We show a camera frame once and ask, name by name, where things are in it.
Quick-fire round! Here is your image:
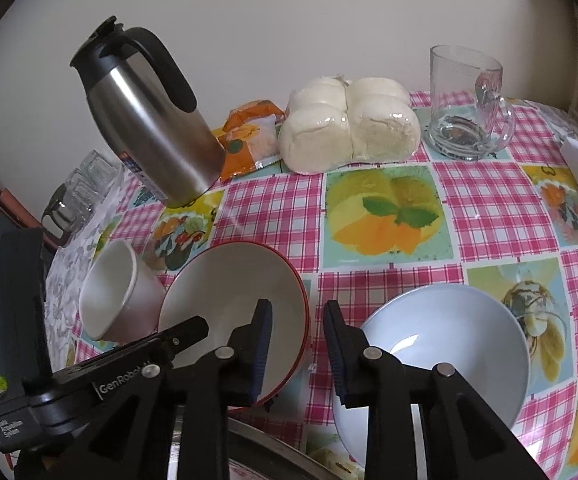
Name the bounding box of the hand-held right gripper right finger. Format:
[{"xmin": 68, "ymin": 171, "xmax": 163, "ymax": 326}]
[{"xmin": 323, "ymin": 300, "xmax": 520, "ymax": 480}]

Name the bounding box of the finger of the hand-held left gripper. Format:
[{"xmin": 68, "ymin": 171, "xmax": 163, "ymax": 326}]
[{"xmin": 156, "ymin": 316, "xmax": 210, "ymax": 359}]

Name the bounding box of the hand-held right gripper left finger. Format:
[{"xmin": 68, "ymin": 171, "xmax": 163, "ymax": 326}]
[{"xmin": 14, "ymin": 299, "xmax": 275, "ymax": 480}]

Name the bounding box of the strawberry print bowl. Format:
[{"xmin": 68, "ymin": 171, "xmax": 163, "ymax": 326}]
[{"xmin": 158, "ymin": 242, "xmax": 312, "ymax": 413}]

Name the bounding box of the plain white bowl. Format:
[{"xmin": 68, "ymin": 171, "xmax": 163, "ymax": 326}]
[{"xmin": 79, "ymin": 240, "xmax": 167, "ymax": 343}]

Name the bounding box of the round stainless steel plate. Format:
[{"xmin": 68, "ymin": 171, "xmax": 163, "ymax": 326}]
[{"xmin": 169, "ymin": 405, "xmax": 365, "ymax": 480}]

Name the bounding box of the pale blue bowl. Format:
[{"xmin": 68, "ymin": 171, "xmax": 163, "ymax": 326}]
[{"xmin": 331, "ymin": 282, "xmax": 532, "ymax": 463}]

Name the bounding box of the clear glass cup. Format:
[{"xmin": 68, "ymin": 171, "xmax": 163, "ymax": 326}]
[
  {"xmin": 79, "ymin": 150, "xmax": 125, "ymax": 201},
  {"xmin": 62, "ymin": 167, "xmax": 95, "ymax": 226}
]

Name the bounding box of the orange snack packet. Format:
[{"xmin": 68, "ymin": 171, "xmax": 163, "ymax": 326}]
[{"xmin": 214, "ymin": 100, "xmax": 287, "ymax": 181}]

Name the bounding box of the pink checkered tablecloth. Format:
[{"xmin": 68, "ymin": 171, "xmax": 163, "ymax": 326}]
[{"xmin": 44, "ymin": 90, "xmax": 578, "ymax": 480}]

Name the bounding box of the stainless steel thermos jug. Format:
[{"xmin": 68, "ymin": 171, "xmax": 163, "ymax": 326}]
[{"xmin": 69, "ymin": 16, "xmax": 227, "ymax": 208}]

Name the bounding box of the bag of white steamed buns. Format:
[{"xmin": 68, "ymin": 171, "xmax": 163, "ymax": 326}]
[{"xmin": 278, "ymin": 75, "xmax": 422, "ymax": 176}]

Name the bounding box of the clear glass mug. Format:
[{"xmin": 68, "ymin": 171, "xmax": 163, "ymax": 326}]
[{"xmin": 421, "ymin": 45, "xmax": 517, "ymax": 161}]

